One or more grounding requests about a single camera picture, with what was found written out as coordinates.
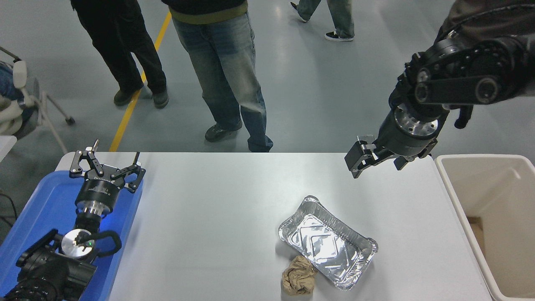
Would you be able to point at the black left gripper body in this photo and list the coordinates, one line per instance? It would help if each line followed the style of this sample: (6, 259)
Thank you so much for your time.
(99, 190)

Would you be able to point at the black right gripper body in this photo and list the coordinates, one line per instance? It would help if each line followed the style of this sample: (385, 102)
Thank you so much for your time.
(403, 142)

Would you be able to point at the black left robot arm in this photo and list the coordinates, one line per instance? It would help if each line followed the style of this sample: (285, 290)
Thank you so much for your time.
(52, 271)

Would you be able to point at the square metal floor plate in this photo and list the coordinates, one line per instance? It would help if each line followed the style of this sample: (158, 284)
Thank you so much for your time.
(365, 138)

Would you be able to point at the blue plastic tray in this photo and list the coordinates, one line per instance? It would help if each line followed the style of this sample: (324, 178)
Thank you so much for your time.
(42, 205)

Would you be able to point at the white side table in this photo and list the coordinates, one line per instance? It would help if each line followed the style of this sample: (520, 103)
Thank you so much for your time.
(6, 144)

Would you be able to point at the silver foil tray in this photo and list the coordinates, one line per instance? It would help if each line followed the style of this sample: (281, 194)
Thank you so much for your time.
(322, 246)

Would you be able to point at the large pale plastic bin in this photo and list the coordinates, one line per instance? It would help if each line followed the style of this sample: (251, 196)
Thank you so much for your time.
(505, 209)

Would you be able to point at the crumpled tan paper ball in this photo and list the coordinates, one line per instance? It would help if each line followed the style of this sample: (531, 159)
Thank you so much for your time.
(299, 276)

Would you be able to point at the grey frame wheeled chair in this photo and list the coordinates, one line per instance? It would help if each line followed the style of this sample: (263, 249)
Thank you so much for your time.
(19, 75)

